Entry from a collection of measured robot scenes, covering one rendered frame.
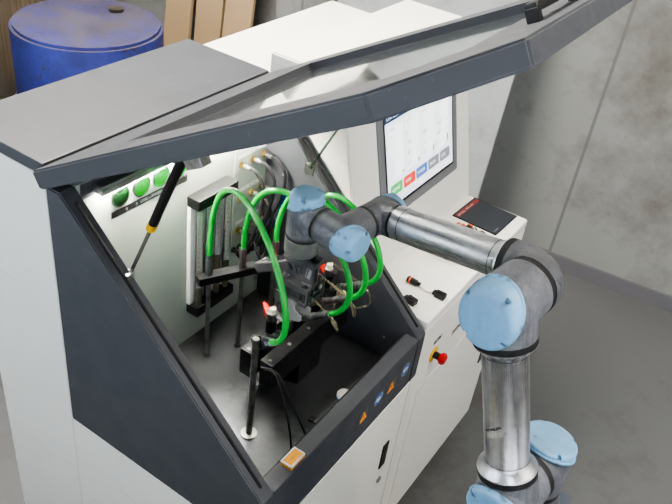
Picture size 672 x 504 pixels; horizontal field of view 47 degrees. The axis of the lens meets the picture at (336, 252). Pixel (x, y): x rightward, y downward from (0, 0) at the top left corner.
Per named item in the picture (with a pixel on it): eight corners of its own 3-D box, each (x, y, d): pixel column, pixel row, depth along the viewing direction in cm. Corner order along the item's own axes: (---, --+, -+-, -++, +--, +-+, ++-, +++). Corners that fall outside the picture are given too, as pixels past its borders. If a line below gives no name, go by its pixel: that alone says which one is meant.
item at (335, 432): (268, 538, 167) (274, 492, 157) (253, 527, 168) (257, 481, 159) (408, 382, 211) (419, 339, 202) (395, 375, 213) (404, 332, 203)
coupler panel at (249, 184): (239, 252, 207) (245, 151, 189) (230, 247, 208) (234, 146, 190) (269, 233, 216) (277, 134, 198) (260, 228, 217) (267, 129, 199)
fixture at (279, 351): (268, 410, 191) (272, 366, 182) (237, 391, 195) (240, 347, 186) (343, 341, 215) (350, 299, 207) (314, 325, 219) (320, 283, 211)
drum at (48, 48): (103, 164, 438) (92, -16, 379) (194, 208, 412) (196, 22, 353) (2, 211, 389) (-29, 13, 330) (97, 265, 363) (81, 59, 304)
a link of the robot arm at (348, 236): (386, 220, 156) (346, 197, 162) (349, 239, 149) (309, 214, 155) (380, 251, 161) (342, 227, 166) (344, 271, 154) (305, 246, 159)
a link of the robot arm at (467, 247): (590, 245, 139) (381, 178, 168) (561, 268, 132) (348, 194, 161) (582, 300, 144) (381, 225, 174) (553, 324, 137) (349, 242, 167)
